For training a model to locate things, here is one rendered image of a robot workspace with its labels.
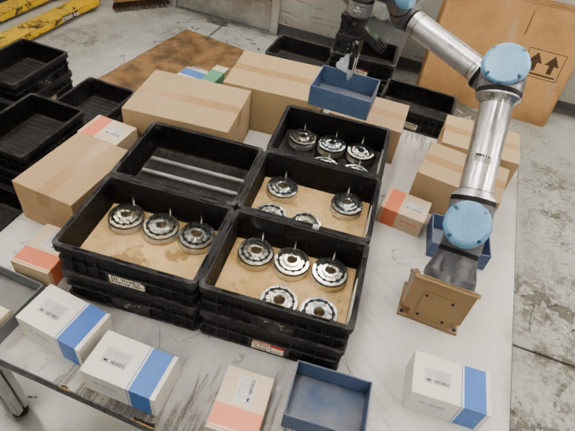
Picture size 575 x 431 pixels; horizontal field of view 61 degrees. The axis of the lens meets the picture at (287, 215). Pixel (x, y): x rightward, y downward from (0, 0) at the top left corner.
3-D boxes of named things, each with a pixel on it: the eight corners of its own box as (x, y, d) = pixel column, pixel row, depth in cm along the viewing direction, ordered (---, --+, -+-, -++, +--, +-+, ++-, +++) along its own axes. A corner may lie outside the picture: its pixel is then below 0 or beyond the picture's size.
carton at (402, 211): (425, 217, 181) (431, 203, 175) (417, 238, 172) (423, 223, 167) (385, 201, 184) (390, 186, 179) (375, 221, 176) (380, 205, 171)
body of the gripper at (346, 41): (338, 44, 162) (346, 7, 154) (363, 51, 161) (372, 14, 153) (332, 51, 157) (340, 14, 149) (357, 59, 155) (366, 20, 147)
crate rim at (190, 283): (235, 212, 142) (235, 207, 140) (196, 292, 121) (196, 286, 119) (109, 179, 146) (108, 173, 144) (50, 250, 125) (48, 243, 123)
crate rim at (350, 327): (368, 248, 138) (370, 243, 136) (352, 337, 117) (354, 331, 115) (235, 212, 142) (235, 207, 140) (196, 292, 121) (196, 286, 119)
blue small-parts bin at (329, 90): (376, 98, 166) (381, 79, 161) (365, 121, 155) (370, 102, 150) (320, 82, 169) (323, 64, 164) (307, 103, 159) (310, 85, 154)
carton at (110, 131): (139, 144, 180) (136, 127, 174) (118, 162, 171) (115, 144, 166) (102, 131, 183) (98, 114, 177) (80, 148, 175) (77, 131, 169)
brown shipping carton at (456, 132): (503, 164, 211) (519, 134, 199) (501, 195, 195) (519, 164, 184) (435, 144, 215) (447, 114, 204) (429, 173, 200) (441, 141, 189)
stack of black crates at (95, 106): (98, 127, 286) (89, 75, 262) (144, 143, 281) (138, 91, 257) (52, 166, 258) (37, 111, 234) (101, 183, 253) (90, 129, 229)
